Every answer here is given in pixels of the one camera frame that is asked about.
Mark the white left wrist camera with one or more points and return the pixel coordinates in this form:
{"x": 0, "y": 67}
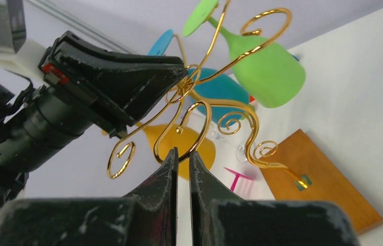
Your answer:
{"x": 18, "y": 53}

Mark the gold wire glass rack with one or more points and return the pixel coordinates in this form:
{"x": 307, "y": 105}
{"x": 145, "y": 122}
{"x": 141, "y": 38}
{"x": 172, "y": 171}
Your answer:
{"x": 295, "y": 168}

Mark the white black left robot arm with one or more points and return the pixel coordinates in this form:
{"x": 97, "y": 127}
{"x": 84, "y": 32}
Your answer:
{"x": 34, "y": 126}

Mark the green plastic wine glass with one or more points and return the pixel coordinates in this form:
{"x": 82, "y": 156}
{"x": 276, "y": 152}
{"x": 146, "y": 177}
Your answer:
{"x": 264, "y": 68}

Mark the pink plastic wine glass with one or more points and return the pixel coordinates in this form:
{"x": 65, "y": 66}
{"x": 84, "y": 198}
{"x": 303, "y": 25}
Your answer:
{"x": 237, "y": 177}

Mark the blue plastic wine glass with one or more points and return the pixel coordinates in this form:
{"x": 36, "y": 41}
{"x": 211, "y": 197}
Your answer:
{"x": 222, "y": 87}

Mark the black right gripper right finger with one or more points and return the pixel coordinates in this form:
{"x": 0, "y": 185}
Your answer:
{"x": 220, "y": 217}

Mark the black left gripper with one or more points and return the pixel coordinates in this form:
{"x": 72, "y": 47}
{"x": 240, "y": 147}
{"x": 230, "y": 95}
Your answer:
{"x": 109, "y": 89}

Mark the orange red toy block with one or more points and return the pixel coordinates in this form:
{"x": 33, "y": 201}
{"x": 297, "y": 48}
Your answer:
{"x": 251, "y": 99}

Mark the yellow plastic wine glass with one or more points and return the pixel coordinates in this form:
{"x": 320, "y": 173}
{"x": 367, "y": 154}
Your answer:
{"x": 183, "y": 142}

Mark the clear tall wine glass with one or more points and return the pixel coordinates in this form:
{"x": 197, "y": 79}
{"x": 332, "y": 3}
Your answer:
{"x": 226, "y": 137}

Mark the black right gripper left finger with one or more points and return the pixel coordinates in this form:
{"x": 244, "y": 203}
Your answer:
{"x": 145, "y": 216}

